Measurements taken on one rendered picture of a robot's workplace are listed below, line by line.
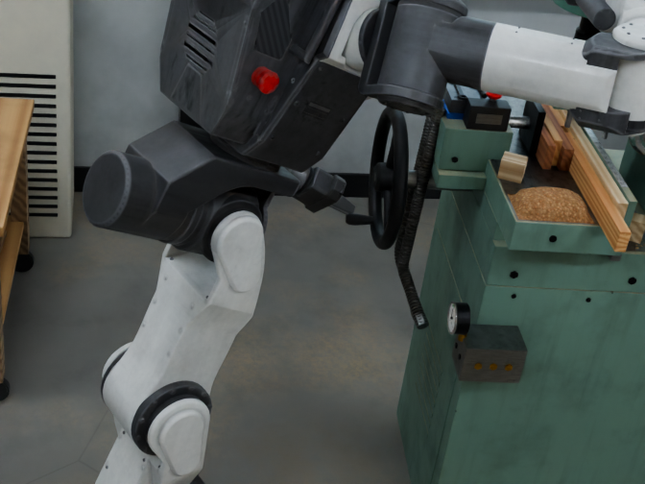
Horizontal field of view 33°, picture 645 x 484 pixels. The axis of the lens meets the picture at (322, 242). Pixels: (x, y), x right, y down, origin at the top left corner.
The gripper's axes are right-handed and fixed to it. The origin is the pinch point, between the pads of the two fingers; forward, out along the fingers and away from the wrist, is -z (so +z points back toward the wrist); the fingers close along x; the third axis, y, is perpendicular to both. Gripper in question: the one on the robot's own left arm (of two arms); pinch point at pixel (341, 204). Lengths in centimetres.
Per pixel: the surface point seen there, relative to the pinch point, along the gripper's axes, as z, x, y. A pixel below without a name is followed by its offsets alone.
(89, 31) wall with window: 47, -110, 69
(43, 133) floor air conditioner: 45, -109, 31
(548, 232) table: -19.2, 44.7, -8.6
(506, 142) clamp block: -13.1, 33.2, 11.5
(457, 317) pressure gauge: -18.4, 25.2, -22.2
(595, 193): -24, 49, 2
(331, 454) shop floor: -42, -47, -35
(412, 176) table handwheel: -5.3, 15.8, 4.9
